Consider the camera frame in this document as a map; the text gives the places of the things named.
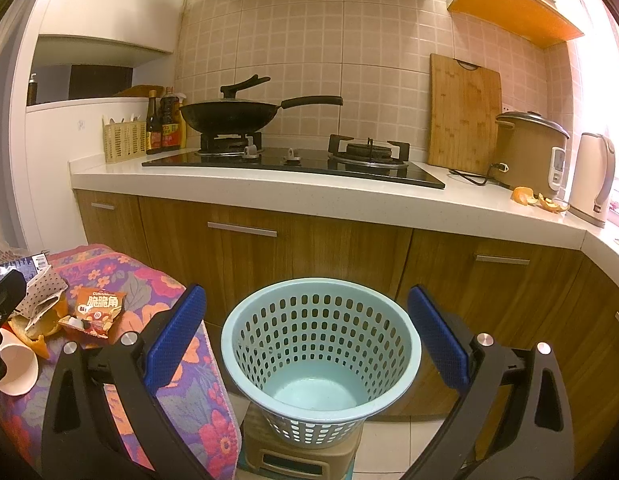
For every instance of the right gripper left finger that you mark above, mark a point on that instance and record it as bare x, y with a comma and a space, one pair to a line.
80, 439

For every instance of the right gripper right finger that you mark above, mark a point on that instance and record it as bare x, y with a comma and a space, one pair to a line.
512, 419

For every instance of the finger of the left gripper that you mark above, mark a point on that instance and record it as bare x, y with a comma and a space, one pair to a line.
12, 292

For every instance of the large orange peel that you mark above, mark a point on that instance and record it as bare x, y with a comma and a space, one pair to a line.
37, 335

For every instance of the white paper cup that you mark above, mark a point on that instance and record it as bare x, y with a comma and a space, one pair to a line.
21, 365

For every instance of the orange snack bag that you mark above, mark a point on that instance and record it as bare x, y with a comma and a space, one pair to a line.
95, 312

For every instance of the light blue perforated trash basket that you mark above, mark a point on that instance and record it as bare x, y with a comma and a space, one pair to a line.
319, 356

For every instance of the small step stool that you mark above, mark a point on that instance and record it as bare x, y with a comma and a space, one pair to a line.
265, 453

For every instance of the beige chopstick holder basket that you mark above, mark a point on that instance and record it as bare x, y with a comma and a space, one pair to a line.
123, 140

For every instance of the dark bottle on ledge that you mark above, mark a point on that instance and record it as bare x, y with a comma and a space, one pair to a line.
31, 97

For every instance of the orange peel on counter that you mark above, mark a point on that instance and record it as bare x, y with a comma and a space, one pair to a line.
524, 196
551, 205

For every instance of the dark soy sauce bottle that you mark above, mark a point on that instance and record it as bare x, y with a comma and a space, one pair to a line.
153, 125

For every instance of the yellow oil bottle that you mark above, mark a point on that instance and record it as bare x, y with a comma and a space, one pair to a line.
183, 127

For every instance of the red label sauce bottle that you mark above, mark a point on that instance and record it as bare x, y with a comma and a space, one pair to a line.
170, 120

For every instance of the white electric kettle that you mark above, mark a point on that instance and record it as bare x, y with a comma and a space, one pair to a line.
593, 178

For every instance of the black glass gas stove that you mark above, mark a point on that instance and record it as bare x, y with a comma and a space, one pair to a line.
342, 157

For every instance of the bamboo cutting board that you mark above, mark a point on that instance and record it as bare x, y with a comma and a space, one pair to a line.
465, 100

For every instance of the black wok with handle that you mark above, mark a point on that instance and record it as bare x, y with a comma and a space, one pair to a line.
230, 115

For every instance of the orange bottom wall cabinet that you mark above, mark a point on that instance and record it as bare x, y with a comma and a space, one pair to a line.
514, 5

